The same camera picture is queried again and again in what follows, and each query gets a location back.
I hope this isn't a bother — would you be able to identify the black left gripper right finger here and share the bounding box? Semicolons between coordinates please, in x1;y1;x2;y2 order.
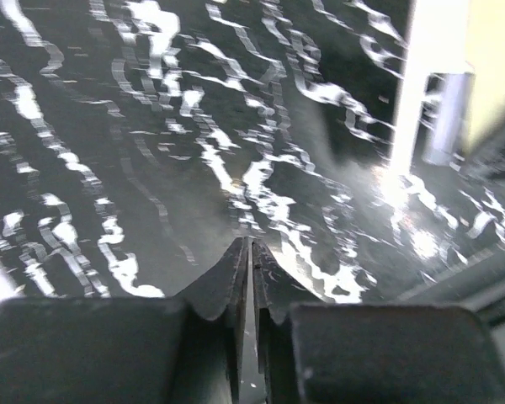
252;242;505;403

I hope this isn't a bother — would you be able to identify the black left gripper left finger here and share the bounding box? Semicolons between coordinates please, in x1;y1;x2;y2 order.
0;238;249;403

